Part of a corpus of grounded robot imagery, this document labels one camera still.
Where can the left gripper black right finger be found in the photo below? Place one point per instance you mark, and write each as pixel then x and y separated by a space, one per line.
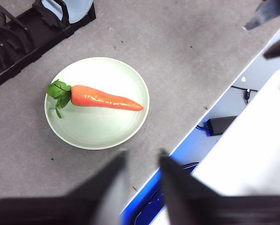
pixel 200 206

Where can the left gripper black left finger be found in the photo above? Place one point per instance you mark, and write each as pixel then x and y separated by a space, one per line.
pixel 60 208

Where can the green plate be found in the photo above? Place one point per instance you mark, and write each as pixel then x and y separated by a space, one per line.
pixel 95 131

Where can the orange carrot with green leaves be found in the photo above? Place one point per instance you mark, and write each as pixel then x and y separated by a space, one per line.
pixel 102 98

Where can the black plate rack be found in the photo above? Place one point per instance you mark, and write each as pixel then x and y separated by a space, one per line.
pixel 36 39

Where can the blue plate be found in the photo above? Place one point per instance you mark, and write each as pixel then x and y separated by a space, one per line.
pixel 76 9

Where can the black power adapter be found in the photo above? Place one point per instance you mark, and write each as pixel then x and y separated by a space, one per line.
pixel 221 125

